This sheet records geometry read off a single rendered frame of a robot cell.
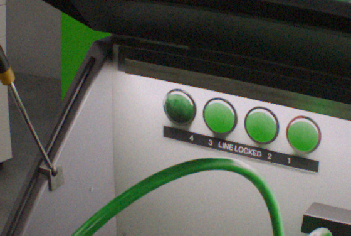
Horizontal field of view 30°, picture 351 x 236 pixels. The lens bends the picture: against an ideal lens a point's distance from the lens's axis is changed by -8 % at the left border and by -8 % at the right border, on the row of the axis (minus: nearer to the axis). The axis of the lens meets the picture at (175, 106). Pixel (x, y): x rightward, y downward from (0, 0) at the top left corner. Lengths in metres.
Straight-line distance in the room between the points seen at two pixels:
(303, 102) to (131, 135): 0.29
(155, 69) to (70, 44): 2.90
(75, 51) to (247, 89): 2.97
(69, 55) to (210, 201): 2.90
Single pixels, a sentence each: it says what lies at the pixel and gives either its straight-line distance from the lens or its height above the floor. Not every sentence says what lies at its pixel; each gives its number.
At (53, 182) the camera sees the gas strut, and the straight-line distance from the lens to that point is 0.93.
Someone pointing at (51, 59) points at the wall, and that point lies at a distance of 5.62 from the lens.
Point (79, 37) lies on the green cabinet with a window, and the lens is 3.75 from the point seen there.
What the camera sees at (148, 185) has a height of 1.41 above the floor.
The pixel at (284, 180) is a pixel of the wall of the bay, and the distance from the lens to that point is 0.91.
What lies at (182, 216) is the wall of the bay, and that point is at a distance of 1.01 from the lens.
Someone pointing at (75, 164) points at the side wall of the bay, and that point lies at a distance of 0.97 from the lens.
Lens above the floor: 1.70
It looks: 20 degrees down
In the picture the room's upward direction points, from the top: 1 degrees clockwise
